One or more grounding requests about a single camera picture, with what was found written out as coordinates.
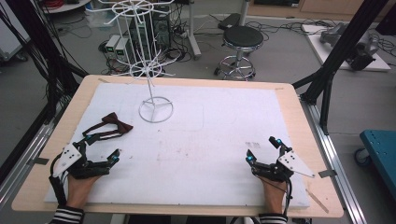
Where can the grey tape strip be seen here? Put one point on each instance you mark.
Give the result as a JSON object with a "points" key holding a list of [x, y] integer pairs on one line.
{"points": [[39, 161], [327, 173]]}

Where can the grey metal table leg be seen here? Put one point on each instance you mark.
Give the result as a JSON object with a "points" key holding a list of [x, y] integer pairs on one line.
{"points": [[193, 31]]}

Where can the black round stool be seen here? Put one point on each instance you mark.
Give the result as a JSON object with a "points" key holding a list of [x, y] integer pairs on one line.
{"points": [[243, 37]]}

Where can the person's right hand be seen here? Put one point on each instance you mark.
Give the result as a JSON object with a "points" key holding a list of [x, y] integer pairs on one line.
{"points": [[274, 196]]}

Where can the person's left hand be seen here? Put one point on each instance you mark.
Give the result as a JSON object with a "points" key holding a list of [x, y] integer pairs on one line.
{"points": [[79, 191]]}

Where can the blue wheeled cart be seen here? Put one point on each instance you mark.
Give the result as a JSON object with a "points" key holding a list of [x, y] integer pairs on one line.
{"points": [[378, 155]]}

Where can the dark red bow tie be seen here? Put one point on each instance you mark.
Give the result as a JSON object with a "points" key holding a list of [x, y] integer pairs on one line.
{"points": [[113, 123]]}

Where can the black computer tower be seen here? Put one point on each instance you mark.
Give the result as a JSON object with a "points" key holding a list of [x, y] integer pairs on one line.
{"points": [[162, 29]]}

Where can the black flat case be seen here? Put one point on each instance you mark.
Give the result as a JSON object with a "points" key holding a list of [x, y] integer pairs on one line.
{"points": [[229, 21]]}

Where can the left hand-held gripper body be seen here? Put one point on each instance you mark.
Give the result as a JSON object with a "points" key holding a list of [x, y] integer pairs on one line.
{"points": [[70, 157]]}

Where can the grey power supply unit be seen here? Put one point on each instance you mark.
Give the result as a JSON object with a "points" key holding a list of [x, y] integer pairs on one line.
{"points": [[112, 43], [123, 49]]}

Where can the thin wooden stick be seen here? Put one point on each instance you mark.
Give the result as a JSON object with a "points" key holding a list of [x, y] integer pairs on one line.
{"points": [[317, 201]]}

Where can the black device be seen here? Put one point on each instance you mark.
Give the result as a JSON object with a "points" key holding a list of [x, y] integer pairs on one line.
{"points": [[362, 57]]}

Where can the aluminium rail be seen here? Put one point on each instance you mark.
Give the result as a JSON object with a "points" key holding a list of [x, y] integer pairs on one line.
{"points": [[21, 168], [336, 161]]}

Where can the black metal frame stand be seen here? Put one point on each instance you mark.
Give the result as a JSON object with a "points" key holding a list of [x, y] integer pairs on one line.
{"points": [[339, 49], [40, 46]]}

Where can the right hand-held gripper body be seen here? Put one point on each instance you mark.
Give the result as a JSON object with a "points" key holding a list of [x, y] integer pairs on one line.
{"points": [[292, 163]]}

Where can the grey device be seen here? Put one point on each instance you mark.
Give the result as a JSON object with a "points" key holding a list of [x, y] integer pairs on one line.
{"points": [[334, 33]]}

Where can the white foam mat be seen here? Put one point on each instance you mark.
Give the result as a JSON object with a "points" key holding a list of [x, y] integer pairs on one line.
{"points": [[202, 140]]}

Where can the white floor board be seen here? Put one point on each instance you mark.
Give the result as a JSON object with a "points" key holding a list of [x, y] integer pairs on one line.
{"points": [[317, 46]]}

